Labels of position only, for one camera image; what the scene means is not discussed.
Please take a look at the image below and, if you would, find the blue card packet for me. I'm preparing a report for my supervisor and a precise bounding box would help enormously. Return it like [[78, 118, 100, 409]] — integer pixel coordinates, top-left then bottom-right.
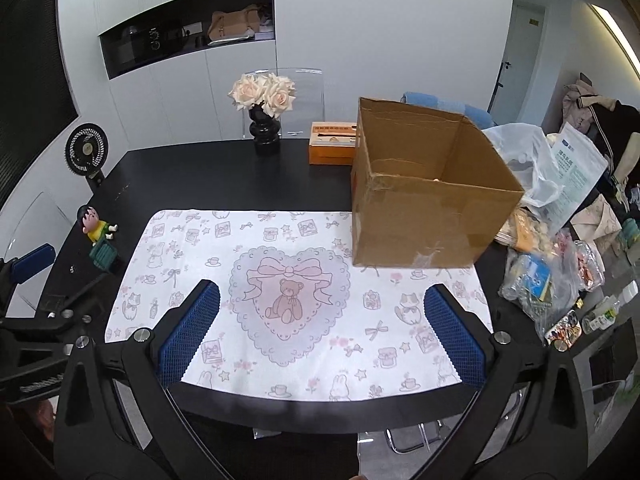
[[498, 249, 579, 324]]

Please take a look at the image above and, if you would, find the dumpling bag orange label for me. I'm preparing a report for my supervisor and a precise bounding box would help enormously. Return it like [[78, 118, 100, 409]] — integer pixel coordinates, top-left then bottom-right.
[[495, 208, 552, 255]]

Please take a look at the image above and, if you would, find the black ribbed vase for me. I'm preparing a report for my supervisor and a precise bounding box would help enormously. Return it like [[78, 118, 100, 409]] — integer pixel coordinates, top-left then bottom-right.
[[248, 105, 281, 156]]

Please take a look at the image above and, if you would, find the patterned white table mat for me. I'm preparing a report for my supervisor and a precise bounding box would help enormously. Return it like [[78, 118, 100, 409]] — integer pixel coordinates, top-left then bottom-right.
[[104, 209, 490, 402]]

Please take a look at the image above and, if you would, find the cartoon boy figurine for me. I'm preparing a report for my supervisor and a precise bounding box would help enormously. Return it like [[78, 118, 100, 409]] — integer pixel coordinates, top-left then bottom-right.
[[77, 205, 118, 272]]

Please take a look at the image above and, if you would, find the blue plaid blanket chair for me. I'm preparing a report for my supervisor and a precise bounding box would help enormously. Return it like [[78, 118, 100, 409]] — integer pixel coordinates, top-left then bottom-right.
[[401, 92, 496, 130]]

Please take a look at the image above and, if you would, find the clear acrylic chair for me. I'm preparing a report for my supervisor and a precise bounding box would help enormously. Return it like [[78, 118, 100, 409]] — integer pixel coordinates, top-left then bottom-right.
[[252, 67, 326, 140]]

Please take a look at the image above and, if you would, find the white door with handle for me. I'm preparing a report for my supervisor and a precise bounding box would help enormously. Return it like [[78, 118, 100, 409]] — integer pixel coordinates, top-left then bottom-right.
[[488, 2, 544, 125]]

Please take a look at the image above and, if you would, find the orange tissue box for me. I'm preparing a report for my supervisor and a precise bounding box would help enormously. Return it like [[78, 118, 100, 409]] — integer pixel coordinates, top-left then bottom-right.
[[308, 122, 357, 166]]

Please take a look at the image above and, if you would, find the person's left hand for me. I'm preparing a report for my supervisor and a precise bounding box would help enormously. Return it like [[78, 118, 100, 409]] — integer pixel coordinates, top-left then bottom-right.
[[27, 400, 55, 442]]

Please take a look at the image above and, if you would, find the pink snack plastic packet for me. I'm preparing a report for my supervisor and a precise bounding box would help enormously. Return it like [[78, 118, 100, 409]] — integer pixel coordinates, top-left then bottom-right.
[[554, 229, 604, 292]]

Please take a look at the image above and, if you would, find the built-in black oven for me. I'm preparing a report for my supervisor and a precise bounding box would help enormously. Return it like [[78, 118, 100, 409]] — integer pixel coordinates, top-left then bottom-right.
[[100, 25, 162, 79]]

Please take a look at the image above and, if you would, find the white plastic bag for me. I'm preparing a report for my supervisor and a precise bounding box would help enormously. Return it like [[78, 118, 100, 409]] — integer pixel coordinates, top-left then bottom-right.
[[483, 122, 563, 208]]

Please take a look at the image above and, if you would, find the pink coat on chair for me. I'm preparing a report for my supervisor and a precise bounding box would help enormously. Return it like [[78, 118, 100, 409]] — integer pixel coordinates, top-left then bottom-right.
[[562, 78, 614, 133]]

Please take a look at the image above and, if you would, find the black desk fan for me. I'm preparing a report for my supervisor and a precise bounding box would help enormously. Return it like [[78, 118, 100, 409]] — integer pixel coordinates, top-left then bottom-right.
[[64, 122, 108, 193]]

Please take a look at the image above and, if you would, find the white green bottle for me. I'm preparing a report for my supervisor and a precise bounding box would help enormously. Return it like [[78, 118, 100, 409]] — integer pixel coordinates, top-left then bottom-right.
[[582, 281, 639, 334]]

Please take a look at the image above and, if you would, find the tan leather handbag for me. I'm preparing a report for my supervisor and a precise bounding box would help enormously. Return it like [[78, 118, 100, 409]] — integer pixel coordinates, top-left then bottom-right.
[[206, 4, 260, 46]]

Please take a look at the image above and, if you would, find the white teal printed pouch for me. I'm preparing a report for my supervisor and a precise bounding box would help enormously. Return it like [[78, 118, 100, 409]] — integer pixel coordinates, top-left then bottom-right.
[[541, 122, 608, 234]]

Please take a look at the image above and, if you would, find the pink rose bouquet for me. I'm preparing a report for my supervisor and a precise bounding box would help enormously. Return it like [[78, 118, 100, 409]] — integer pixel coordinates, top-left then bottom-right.
[[228, 73, 296, 118]]

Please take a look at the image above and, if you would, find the brown cardboard box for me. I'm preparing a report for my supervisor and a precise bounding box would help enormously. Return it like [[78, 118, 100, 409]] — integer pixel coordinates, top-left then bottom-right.
[[352, 98, 524, 269]]

